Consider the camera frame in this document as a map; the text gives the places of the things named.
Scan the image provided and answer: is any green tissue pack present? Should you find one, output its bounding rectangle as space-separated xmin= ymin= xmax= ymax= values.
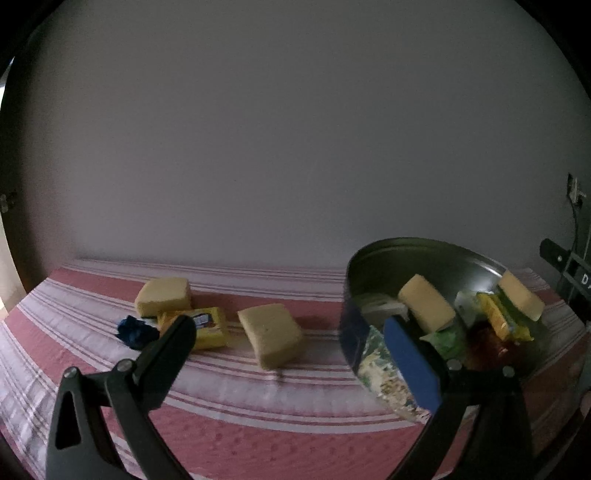
xmin=362 ymin=295 xmax=409 ymax=324
xmin=418 ymin=320 xmax=467 ymax=361
xmin=455 ymin=290 xmax=483 ymax=324

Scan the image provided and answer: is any dark wooden door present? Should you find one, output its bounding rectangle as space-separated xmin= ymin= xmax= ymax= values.
xmin=0 ymin=55 xmax=31 ymax=296

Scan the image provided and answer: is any dark cable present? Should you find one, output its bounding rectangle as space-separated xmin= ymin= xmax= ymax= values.
xmin=571 ymin=199 xmax=583 ymax=261

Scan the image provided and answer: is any yellow snack packet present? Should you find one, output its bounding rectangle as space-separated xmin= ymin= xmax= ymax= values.
xmin=158 ymin=307 xmax=229 ymax=354
xmin=475 ymin=291 xmax=534 ymax=343

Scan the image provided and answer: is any round blue metal tin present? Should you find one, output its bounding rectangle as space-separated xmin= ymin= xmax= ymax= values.
xmin=338 ymin=237 xmax=561 ymax=423

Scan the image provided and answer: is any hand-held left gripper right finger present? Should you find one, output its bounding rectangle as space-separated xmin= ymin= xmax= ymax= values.
xmin=383 ymin=316 xmax=539 ymax=480

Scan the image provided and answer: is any yellow sponge with green scrubber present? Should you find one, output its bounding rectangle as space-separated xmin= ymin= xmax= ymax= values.
xmin=498 ymin=270 xmax=546 ymax=322

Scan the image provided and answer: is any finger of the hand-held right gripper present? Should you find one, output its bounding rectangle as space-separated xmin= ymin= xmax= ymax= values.
xmin=540 ymin=238 xmax=574 ymax=274

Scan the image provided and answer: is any wall socket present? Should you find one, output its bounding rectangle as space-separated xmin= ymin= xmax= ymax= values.
xmin=567 ymin=173 xmax=586 ymax=203

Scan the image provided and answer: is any crumpled blue wrapper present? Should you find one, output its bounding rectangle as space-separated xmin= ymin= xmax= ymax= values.
xmin=116 ymin=316 xmax=160 ymax=350

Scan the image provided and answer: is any red white striped blanket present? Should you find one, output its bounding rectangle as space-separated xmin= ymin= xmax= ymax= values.
xmin=0 ymin=258 xmax=591 ymax=480

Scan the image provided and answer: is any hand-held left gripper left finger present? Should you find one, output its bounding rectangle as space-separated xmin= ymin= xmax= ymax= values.
xmin=45 ymin=315 xmax=197 ymax=480

